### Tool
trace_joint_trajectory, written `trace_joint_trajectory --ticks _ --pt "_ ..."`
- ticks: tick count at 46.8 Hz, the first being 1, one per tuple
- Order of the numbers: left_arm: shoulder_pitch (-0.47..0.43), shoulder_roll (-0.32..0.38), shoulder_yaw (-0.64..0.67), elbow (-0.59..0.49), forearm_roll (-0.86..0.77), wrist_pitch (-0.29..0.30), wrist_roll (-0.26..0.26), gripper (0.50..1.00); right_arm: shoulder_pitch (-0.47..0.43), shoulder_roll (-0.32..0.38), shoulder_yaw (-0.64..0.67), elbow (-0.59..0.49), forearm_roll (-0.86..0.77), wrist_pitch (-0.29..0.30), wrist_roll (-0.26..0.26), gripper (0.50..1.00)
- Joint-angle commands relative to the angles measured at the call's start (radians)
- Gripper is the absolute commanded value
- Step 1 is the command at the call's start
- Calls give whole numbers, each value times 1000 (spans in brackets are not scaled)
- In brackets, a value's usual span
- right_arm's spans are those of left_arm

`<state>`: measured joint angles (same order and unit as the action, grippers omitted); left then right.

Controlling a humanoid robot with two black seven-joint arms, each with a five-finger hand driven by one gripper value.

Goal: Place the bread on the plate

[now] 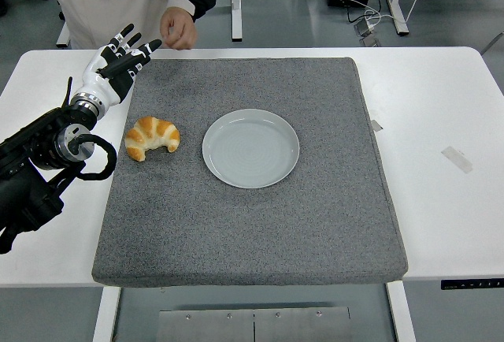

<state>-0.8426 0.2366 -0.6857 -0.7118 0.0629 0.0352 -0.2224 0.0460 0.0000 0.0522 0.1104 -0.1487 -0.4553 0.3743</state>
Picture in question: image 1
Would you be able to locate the round grey plate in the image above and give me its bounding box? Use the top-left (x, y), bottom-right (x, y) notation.
top-left (202, 108), bottom-right (301, 190)

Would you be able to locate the grey square foam mat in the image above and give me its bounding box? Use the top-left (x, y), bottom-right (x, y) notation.
top-left (91, 57), bottom-right (409, 288)

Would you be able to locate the white background table leg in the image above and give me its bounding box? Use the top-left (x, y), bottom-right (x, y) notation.
top-left (56, 22), bottom-right (72, 49)
top-left (230, 0), bottom-right (243, 42)
top-left (379, 0), bottom-right (413, 36)

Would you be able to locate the black table control panel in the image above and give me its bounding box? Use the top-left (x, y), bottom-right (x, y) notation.
top-left (440, 278), bottom-right (504, 291)

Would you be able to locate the person's hand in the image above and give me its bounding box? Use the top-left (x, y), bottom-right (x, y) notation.
top-left (159, 5), bottom-right (199, 51)

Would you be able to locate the long clear tape strip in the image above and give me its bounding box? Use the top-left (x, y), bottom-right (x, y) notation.
top-left (440, 146), bottom-right (473, 174)

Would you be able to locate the grey metal bar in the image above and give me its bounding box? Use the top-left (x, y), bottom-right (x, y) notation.
top-left (480, 31), bottom-right (504, 55)

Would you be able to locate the golden croissant bread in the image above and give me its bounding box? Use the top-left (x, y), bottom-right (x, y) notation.
top-left (124, 116), bottom-right (181, 162)

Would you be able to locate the grey metal plate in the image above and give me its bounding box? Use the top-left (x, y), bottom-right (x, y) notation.
top-left (157, 306), bottom-right (352, 342)

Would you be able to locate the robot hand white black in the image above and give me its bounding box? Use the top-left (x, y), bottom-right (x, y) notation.
top-left (72, 24), bottom-right (163, 107)

